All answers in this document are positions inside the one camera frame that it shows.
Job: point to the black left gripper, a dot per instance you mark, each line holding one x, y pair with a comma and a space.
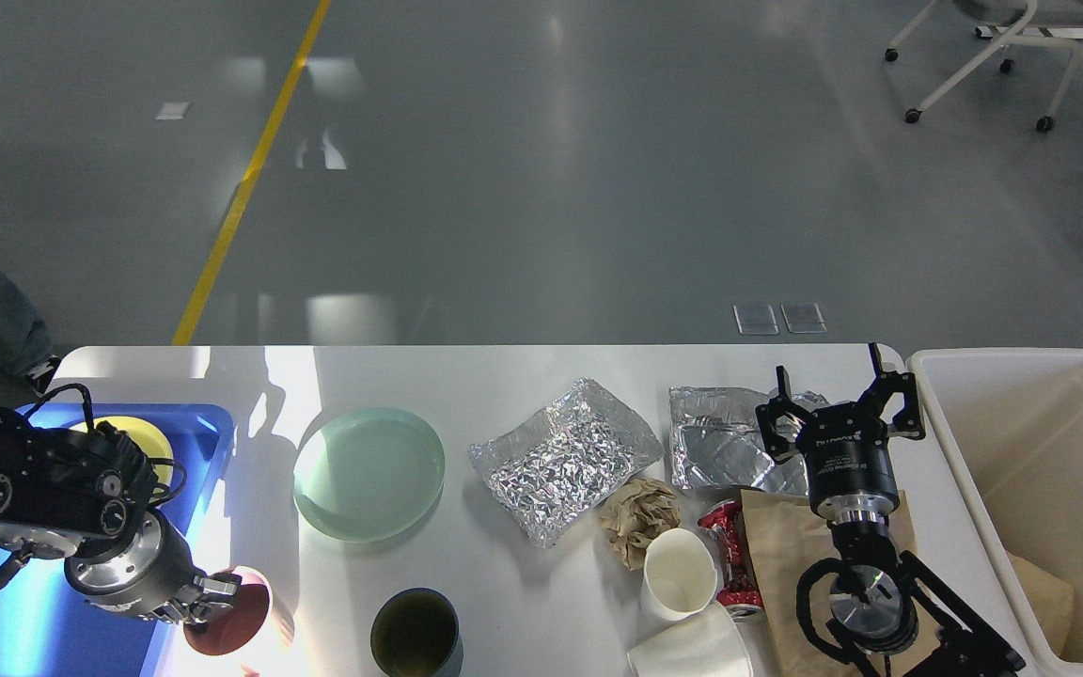
153, 579

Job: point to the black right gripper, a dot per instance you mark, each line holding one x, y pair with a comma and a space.
847, 465

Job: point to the pink mug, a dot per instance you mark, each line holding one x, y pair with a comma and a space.
251, 639

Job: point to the dark grey mug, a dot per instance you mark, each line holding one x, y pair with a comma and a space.
417, 633

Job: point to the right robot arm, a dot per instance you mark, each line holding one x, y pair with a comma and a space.
863, 603

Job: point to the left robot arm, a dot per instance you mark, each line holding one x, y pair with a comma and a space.
92, 498

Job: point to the brown paper bag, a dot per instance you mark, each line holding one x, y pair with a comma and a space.
784, 537

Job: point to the floor outlet cover right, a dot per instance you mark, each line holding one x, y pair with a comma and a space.
804, 318

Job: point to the floor outlet cover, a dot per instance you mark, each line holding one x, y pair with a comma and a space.
804, 318
756, 319

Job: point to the flattened foil tray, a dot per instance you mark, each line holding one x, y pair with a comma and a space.
715, 443

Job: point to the floor outlet cover left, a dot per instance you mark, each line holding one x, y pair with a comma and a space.
756, 319

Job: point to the yellow plate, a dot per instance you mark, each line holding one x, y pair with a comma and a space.
149, 439

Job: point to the blue plastic tray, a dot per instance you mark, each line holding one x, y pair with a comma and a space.
48, 629

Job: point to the crushed red soda can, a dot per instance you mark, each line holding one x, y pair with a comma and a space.
738, 593

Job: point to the beige waste bin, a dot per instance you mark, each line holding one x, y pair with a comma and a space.
1010, 422

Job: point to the white paper cup upright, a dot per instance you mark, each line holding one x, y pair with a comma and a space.
679, 576

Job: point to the crumpled brown paper ball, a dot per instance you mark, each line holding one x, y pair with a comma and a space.
635, 515

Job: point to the white paper cup lying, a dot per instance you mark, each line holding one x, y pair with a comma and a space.
706, 644

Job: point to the brown paper in bin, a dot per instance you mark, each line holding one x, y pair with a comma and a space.
1051, 599

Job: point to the crumpled foil sheet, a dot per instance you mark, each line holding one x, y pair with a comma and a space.
565, 459

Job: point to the white office chair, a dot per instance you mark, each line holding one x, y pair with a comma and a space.
1044, 25

